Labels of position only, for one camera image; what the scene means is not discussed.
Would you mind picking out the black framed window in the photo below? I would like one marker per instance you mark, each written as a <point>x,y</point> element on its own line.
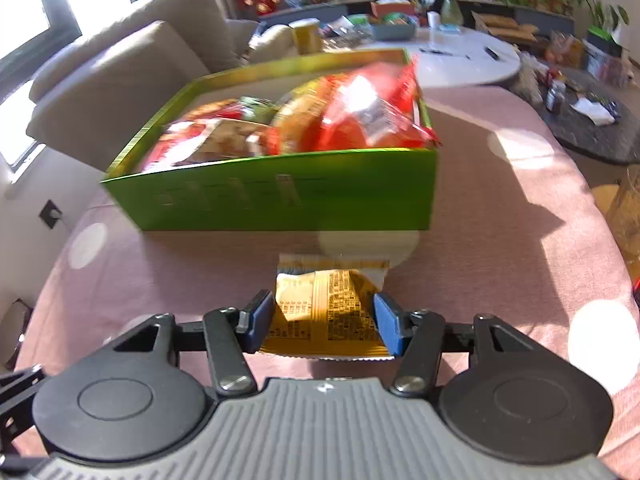
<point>25,20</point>

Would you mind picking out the wall outlet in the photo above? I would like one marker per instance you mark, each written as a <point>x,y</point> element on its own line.
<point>51,214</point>

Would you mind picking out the small green box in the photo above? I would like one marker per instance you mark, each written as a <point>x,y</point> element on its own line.
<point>604,41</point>

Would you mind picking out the glass vase with plant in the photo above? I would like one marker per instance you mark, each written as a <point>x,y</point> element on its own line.
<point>451,12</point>

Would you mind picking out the white round table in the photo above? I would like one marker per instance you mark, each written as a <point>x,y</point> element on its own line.
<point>450,67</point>

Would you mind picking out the yellow round stool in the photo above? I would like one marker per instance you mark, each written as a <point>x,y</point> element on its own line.
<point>600,200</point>

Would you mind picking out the white cup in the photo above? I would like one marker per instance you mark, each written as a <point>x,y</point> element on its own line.
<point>433,20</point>

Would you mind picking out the dark television cabinet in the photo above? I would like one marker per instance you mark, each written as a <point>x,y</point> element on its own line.
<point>350,5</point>

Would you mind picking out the beige sofa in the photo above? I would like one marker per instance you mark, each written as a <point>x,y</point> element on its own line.
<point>125,85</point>

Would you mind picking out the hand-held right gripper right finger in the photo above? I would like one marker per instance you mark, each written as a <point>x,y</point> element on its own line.
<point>385,322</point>

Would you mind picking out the green cardboard box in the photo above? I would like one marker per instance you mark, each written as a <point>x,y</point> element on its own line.
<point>300,195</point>

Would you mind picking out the yellow snack packet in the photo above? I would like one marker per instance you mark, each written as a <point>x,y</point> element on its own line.
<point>325,310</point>

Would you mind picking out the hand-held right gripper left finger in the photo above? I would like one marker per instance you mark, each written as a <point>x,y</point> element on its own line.
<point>261,320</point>

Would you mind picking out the dark marble table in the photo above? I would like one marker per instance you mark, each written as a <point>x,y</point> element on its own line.
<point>600,140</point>

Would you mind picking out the teal tray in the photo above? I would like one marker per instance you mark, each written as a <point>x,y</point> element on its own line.
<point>394,31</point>

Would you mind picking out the yellow canister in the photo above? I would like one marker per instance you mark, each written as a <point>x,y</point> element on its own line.
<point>306,37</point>

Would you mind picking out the black marker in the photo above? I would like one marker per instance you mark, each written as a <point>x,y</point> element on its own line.
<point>492,53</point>

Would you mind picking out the tall leafy plant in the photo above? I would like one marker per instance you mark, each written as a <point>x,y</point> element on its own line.
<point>607,10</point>

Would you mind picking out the orange box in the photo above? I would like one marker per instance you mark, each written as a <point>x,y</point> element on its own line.
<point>392,8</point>

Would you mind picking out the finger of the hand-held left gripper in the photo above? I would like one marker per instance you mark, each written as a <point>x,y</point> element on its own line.
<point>17,400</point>

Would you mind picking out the brown cardboard box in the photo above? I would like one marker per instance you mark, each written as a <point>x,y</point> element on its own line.
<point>505,27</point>

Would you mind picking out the white tissue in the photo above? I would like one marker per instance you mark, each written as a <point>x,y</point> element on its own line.
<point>592,110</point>

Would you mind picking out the red snack bag food picture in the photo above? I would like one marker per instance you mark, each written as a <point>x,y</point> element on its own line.
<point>200,140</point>

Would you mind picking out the black pen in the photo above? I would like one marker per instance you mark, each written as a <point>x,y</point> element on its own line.
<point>442,52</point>

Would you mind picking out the dark glass jar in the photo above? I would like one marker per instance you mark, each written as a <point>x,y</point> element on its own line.
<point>555,97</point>

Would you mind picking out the orange snack bag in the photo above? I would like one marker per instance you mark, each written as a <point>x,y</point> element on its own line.
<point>350,120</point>

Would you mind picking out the clear plastic bag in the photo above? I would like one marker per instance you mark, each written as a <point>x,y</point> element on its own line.
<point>530,82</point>

